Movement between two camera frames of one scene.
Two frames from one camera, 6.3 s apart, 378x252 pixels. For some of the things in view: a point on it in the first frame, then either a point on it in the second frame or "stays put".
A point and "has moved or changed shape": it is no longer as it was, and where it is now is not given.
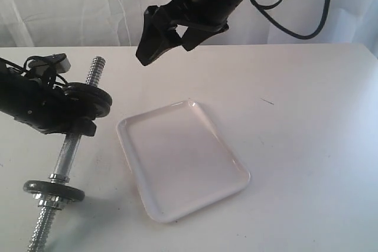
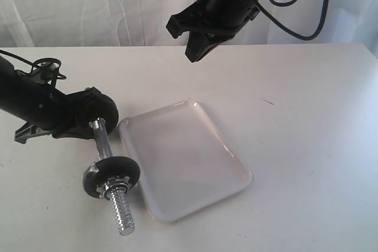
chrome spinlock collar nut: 52,203 -> 116,184
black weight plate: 91,104 has moved or changed shape
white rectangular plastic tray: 179,163 stays put
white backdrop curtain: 106,7 stays put
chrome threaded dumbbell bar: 49,208 -> 119,200
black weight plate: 54,189 -> 100,171
